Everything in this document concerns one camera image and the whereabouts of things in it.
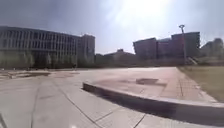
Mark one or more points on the large grey gridded building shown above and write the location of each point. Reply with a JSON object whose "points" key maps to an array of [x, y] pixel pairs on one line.
{"points": [[40, 41]]}

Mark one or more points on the clump of trees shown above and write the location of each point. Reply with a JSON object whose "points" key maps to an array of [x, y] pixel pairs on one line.
{"points": [[215, 48]]}

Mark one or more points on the low raised planter bed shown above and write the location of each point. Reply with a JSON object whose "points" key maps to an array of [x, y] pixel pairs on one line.
{"points": [[30, 74]]}

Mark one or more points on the lamp pole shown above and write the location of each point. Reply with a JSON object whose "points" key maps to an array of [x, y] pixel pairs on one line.
{"points": [[183, 43]]}

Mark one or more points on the dark flat slab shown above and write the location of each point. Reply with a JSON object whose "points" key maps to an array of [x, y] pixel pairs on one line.
{"points": [[146, 81]]}

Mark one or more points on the low dark building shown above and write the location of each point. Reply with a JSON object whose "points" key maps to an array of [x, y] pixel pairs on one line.
{"points": [[120, 55]]}

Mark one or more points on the grey paved plaza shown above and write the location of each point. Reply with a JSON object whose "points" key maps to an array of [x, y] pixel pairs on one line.
{"points": [[50, 103]]}

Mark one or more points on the grass area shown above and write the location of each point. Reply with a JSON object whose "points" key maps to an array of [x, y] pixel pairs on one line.
{"points": [[210, 78]]}

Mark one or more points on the row of trees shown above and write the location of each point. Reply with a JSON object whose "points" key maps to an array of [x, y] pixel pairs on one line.
{"points": [[30, 60]]}

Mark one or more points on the dark unfinished building block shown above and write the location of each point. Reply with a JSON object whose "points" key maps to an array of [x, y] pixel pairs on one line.
{"points": [[180, 45]]}

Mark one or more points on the raised paved platform with kerb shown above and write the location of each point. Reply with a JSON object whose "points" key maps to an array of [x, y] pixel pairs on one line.
{"points": [[133, 87]]}

